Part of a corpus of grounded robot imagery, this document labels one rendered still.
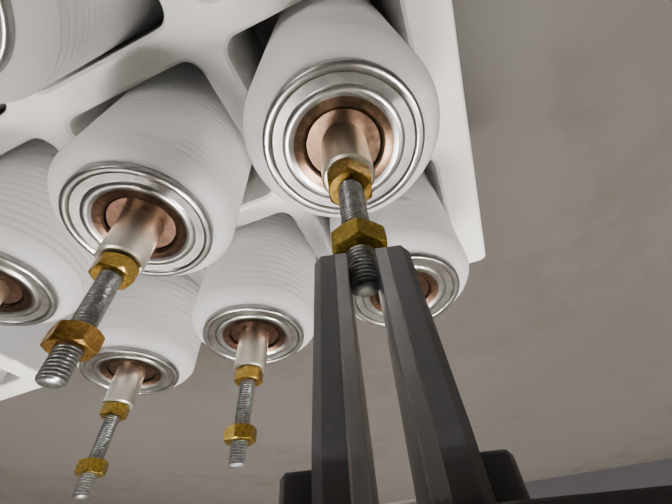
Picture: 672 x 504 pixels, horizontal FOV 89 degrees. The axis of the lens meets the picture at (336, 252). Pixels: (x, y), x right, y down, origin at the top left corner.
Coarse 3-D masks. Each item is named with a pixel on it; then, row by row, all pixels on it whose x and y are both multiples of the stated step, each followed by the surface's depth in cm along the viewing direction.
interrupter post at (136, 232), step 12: (120, 216) 18; (132, 216) 17; (144, 216) 18; (156, 216) 18; (120, 228) 17; (132, 228) 17; (144, 228) 17; (156, 228) 18; (108, 240) 16; (120, 240) 16; (132, 240) 16; (144, 240) 17; (156, 240) 18; (96, 252) 16; (120, 252) 16; (132, 252) 16; (144, 252) 17; (144, 264) 17
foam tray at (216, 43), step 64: (192, 0) 18; (256, 0) 18; (384, 0) 24; (448, 0) 18; (128, 64) 20; (256, 64) 25; (448, 64) 21; (0, 128) 22; (64, 128) 22; (448, 128) 23; (256, 192) 27; (448, 192) 27; (320, 256) 31
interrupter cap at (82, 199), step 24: (96, 168) 16; (120, 168) 16; (144, 168) 16; (72, 192) 17; (96, 192) 17; (120, 192) 17; (144, 192) 17; (168, 192) 17; (72, 216) 18; (96, 216) 18; (168, 216) 18; (192, 216) 18; (96, 240) 19; (168, 240) 20; (192, 240) 19; (168, 264) 21; (192, 264) 20
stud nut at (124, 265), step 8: (104, 256) 16; (112, 256) 16; (120, 256) 16; (128, 256) 16; (96, 264) 15; (104, 264) 15; (112, 264) 15; (120, 264) 16; (128, 264) 16; (88, 272) 16; (96, 272) 16; (120, 272) 16; (128, 272) 16; (136, 272) 16; (128, 280) 16; (120, 288) 16
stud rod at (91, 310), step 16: (112, 272) 16; (96, 288) 15; (112, 288) 15; (80, 304) 14; (96, 304) 14; (80, 320) 14; (96, 320) 14; (64, 352) 13; (80, 352) 13; (48, 368) 12; (64, 368) 12; (48, 384) 12; (64, 384) 12
